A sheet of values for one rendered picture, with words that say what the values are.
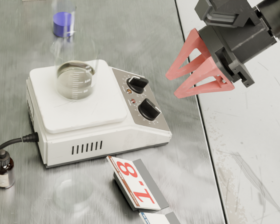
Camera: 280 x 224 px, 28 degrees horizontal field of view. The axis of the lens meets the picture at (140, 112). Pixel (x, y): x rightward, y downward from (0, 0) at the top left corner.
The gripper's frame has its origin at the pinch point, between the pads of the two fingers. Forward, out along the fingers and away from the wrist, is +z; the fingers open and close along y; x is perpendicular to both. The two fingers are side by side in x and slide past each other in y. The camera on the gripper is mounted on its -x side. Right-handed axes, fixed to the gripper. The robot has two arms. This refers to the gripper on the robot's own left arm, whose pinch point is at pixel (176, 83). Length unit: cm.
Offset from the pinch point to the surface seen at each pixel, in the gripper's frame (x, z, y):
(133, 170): 4.7, 12.6, 5.4
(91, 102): -4.0, 11.5, -2.5
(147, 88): 7.5, 6.4, -8.2
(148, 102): 3.4, 6.0, -2.6
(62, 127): -7.2, 15.4, 1.0
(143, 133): 3.6, 8.5, 1.5
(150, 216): 3.0, 11.9, 14.1
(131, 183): 2.6, 12.7, 8.3
